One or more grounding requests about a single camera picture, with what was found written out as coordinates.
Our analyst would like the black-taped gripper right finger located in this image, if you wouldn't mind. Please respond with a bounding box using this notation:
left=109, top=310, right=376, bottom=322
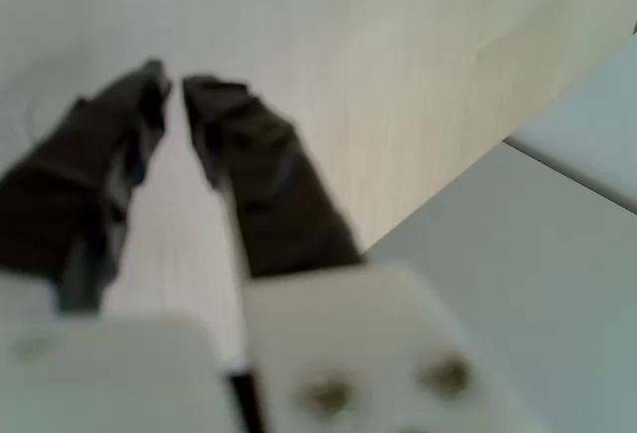
left=181, top=74, right=504, bottom=433

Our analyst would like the black-taped gripper left finger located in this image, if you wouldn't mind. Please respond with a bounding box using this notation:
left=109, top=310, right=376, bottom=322
left=0, top=57, right=173, bottom=313

